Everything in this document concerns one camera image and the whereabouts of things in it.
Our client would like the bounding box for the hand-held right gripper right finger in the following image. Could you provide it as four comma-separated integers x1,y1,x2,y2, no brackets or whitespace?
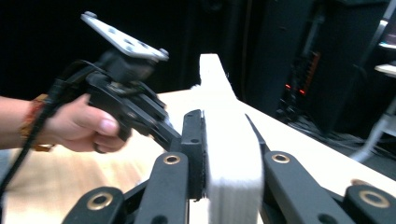
245,113,271,157

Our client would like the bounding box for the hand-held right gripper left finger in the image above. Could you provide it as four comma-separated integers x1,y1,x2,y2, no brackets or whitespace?
180,108,208,201

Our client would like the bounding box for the white caterpillar picture book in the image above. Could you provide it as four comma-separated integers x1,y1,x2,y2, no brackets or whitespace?
190,52,265,224

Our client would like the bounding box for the black equipment cabinet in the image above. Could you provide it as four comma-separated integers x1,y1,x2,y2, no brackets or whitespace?
248,0,384,133

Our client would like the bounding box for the bundle of floor cables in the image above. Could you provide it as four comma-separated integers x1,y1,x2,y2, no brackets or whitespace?
275,105,396,160

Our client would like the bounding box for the red string bracelet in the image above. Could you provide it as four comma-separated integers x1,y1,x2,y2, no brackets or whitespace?
19,93,56,153

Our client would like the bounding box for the left hand-held gripper black cable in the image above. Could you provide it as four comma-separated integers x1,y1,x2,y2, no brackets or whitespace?
0,59,104,200

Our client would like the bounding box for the white desk frame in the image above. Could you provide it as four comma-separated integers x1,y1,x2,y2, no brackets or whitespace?
348,0,396,164

